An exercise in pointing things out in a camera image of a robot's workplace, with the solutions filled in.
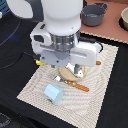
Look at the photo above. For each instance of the large dark grey pot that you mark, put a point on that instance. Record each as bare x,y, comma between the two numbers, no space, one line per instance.
92,15

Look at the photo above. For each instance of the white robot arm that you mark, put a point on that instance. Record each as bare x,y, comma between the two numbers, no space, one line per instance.
61,17

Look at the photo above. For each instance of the yellow butter box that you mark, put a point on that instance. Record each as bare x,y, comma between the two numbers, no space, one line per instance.
40,63

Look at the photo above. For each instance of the white fish toy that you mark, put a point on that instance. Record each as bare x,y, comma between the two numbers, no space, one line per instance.
75,69

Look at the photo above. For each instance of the fork with wooden handle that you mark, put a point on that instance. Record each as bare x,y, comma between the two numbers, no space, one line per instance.
76,85

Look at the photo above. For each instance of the wooden round plate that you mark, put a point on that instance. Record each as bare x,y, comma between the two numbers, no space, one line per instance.
71,76

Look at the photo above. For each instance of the salmon pink mat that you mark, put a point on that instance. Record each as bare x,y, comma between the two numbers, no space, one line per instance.
109,28

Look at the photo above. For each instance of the beige woven placemat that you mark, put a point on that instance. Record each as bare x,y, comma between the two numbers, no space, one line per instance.
78,108

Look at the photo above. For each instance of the light blue milk carton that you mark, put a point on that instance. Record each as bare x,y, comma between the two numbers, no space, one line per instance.
53,93

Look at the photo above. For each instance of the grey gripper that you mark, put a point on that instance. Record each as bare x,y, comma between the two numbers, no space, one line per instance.
61,50

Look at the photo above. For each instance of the beige bowl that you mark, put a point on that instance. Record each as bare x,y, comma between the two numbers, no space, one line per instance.
124,16

